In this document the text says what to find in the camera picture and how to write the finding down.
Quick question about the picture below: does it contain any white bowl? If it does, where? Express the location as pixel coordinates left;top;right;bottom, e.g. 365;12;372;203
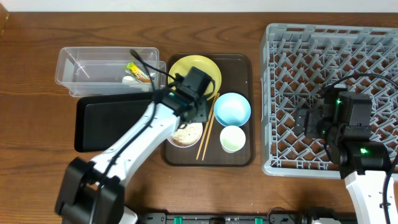
166;121;204;148

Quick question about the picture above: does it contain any white cup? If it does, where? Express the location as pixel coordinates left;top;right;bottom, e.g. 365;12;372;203
220;126;246;153

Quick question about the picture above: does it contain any green yellow snack wrapper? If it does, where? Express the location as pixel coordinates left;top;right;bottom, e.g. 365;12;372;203
125;62;151;83

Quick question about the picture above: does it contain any white tissue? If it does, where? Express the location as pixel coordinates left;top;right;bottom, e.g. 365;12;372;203
122;76;137;85

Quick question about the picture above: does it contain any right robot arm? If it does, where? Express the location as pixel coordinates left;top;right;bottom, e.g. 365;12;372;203
295;101;397;223

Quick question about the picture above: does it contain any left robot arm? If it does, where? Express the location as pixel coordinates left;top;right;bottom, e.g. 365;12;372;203
55;88;208;224

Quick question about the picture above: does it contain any grey dishwasher rack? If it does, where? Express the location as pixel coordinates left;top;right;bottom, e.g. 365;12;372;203
259;24;397;179

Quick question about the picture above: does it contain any left wooden chopstick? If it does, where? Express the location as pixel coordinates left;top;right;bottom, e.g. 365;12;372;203
196;93;220;160

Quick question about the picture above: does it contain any wooden chopstick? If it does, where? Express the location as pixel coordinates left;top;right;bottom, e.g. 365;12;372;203
196;93;220;160
202;93;220;161

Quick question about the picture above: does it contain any light blue bowl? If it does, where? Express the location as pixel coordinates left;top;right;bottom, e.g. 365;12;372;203
214;93;251;127

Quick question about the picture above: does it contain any right wooden chopstick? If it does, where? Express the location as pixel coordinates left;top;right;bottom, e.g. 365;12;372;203
202;93;220;161

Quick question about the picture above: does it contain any yellow plate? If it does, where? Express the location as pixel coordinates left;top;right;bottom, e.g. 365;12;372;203
169;55;222;100

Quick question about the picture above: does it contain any brown serving tray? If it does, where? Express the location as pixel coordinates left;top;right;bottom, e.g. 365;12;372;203
161;54;255;167

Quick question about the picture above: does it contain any black plastic bin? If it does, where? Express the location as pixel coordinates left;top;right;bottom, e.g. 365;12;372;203
74;92;153;152

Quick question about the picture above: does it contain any clear plastic bin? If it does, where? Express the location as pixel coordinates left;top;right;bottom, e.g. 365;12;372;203
55;47;166;97

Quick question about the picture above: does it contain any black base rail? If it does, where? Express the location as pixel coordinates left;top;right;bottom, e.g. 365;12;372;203
136;212;358;224

